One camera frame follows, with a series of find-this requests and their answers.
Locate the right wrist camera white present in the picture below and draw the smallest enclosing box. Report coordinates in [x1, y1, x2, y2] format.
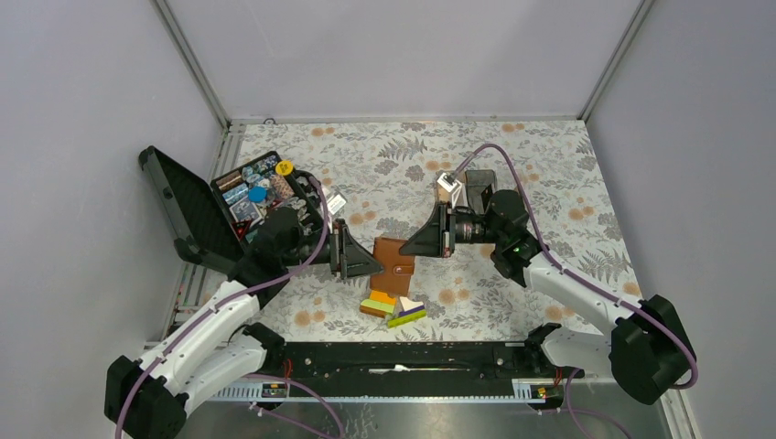
[436, 173, 464, 208]

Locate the purple cable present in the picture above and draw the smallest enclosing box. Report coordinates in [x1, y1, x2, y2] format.
[454, 143, 699, 439]
[113, 176, 350, 439]

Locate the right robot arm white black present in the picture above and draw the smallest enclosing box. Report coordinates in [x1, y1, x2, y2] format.
[400, 190, 699, 404]

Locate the floral patterned table mat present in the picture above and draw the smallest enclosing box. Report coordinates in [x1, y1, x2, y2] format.
[236, 121, 641, 341]

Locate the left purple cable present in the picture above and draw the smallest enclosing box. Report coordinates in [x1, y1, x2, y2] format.
[113, 176, 350, 439]

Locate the yellow poker chip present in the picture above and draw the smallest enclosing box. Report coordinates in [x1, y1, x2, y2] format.
[275, 160, 295, 177]

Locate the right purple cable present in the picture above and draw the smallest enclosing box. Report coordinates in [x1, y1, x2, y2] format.
[454, 143, 699, 439]

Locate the orange green brown card stack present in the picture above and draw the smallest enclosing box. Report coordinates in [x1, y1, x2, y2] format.
[359, 290, 397, 318]

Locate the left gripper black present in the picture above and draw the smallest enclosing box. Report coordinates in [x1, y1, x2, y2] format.
[282, 219, 385, 279]

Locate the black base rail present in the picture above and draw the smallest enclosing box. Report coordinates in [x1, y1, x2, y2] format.
[256, 341, 571, 399]

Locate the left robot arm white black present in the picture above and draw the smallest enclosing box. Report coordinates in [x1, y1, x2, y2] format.
[104, 209, 383, 438]

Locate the black poker chip case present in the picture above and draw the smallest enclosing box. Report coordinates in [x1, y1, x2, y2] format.
[138, 146, 323, 284]

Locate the brown leather card holder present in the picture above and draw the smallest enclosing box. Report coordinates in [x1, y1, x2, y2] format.
[370, 237, 415, 297]

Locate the white purple green card stack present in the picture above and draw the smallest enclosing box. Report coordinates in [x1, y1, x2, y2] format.
[386, 296, 426, 328]

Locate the blue poker chip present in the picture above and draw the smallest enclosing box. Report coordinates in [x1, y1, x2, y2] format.
[247, 186, 267, 203]

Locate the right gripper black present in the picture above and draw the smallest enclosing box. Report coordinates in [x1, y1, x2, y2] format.
[399, 201, 504, 259]

